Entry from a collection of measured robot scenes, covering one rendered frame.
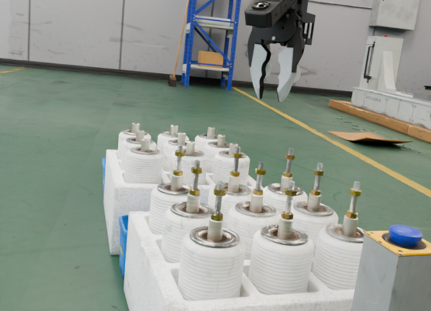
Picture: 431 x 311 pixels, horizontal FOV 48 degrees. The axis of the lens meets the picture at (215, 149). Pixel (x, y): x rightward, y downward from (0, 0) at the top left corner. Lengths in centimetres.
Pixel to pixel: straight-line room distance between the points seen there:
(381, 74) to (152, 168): 414
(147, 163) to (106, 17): 572
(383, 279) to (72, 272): 73
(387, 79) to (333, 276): 437
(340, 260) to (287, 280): 10
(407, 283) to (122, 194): 74
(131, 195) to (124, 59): 571
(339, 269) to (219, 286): 21
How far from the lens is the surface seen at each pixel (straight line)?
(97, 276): 115
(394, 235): 65
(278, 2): 77
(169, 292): 72
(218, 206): 71
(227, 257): 70
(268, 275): 76
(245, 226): 84
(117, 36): 685
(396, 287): 64
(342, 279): 82
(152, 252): 84
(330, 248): 81
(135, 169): 121
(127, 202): 120
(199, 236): 73
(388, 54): 523
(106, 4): 687
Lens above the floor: 53
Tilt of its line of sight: 12 degrees down
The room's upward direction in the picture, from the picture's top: 6 degrees clockwise
